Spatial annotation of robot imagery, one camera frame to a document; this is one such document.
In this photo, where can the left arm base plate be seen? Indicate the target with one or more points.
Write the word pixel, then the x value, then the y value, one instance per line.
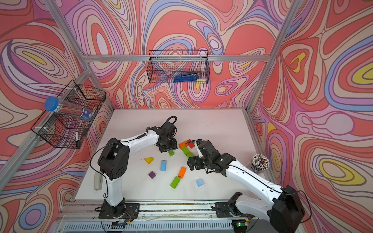
pixel 129 211

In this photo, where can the blue black tool in basket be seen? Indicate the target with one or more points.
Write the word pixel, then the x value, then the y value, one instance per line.
pixel 186 77

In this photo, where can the light blue cube block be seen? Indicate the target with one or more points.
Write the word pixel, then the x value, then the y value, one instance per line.
pixel 199 182

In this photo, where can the red block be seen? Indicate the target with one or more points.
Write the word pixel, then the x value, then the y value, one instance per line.
pixel 190 144

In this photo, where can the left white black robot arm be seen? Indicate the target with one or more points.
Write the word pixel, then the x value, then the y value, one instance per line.
pixel 114 159

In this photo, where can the purple cube block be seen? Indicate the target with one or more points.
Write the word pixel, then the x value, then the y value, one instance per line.
pixel 152 175

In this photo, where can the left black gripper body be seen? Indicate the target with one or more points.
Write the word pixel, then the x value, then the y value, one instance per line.
pixel 169 144

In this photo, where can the green block bottom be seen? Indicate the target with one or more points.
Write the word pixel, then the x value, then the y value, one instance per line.
pixel 175 182

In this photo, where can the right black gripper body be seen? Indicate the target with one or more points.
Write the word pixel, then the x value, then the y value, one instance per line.
pixel 201 163

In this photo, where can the light blue long block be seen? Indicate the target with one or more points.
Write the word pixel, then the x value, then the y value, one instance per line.
pixel 163 166

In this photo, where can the orange block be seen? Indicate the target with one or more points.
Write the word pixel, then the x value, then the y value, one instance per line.
pixel 183 144
pixel 182 172

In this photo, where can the black wire basket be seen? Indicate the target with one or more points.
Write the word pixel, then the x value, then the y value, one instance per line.
pixel 164 65
pixel 68 116

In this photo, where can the left black wire basket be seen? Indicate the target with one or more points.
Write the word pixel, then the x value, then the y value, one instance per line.
pixel 68 116

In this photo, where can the yellow triangle block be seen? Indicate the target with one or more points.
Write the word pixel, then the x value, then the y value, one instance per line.
pixel 148 160

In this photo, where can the back black wire basket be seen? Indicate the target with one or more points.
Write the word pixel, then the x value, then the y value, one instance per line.
pixel 164 65

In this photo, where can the white marker in basket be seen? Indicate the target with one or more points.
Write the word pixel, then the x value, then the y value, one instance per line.
pixel 77 141

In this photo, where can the cup of pencils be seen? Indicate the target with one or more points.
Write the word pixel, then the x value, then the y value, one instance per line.
pixel 259 163

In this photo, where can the clear bottle blue cap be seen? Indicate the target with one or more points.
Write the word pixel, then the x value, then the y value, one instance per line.
pixel 53 104

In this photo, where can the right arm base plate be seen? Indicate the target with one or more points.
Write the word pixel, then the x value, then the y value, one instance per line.
pixel 225 210

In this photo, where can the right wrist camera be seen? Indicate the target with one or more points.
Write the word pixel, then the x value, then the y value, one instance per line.
pixel 199 145

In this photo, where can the grey stapler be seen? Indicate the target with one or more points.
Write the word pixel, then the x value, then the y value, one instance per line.
pixel 98 181

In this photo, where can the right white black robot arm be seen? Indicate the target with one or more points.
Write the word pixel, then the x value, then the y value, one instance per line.
pixel 281 207

